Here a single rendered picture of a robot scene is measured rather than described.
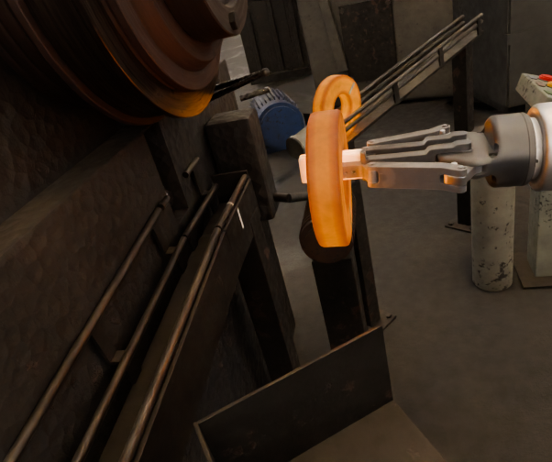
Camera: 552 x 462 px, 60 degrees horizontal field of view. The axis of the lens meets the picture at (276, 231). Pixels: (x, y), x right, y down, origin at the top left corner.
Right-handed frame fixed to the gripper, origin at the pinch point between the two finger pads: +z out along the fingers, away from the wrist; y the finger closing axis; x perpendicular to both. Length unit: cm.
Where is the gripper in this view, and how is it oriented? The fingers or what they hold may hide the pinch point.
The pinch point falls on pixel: (331, 166)
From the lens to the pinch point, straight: 54.4
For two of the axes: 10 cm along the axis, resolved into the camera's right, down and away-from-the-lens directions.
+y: 1.6, -5.3, 8.3
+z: -9.7, 0.6, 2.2
